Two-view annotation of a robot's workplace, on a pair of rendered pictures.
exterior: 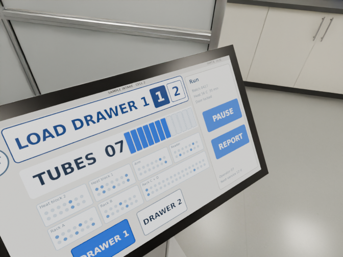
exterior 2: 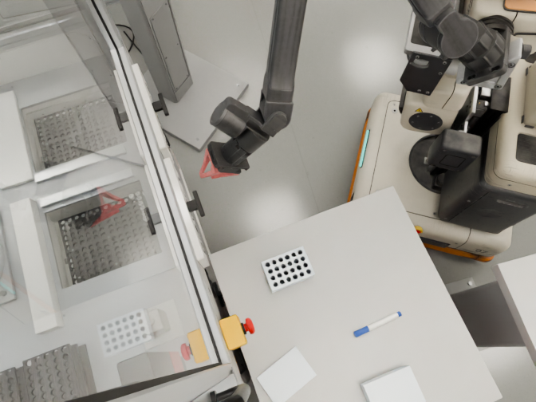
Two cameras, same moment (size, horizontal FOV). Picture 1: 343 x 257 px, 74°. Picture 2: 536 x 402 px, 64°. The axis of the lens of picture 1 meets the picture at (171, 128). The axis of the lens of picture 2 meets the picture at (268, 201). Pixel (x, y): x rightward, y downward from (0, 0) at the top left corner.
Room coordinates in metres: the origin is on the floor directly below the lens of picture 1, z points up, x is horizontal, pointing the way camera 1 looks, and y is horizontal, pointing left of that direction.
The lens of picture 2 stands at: (-1.06, 0.13, 1.95)
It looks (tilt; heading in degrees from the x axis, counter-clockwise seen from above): 71 degrees down; 337
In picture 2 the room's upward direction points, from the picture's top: straight up
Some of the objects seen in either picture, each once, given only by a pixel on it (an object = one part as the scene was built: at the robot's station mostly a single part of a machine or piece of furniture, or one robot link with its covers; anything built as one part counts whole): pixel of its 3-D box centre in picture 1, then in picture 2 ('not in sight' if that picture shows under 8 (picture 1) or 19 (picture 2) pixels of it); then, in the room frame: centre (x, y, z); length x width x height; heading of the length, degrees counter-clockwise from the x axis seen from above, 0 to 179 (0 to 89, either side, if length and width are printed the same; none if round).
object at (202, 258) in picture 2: not in sight; (186, 212); (-0.66, 0.20, 0.87); 0.29 x 0.02 x 0.11; 178
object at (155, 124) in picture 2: not in sight; (152, 114); (-0.34, 0.19, 0.87); 0.29 x 0.02 x 0.11; 178
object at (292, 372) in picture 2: not in sight; (286, 376); (-1.14, 0.11, 0.77); 0.13 x 0.09 x 0.02; 104
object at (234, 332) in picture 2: not in sight; (234, 332); (-0.99, 0.19, 0.88); 0.07 x 0.05 x 0.07; 178
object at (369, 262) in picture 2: not in sight; (329, 329); (-1.08, -0.09, 0.38); 0.62 x 0.58 x 0.76; 178
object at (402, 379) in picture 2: not in sight; (392, 392); (-1.27, -0.11, 0.79); 0.13 x 0.09 x 0.05; 88
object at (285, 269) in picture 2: not in sight; (287, 269); (-0.89, 0.00, 0.78); 0.12 x 0.08 x 0.04; 89
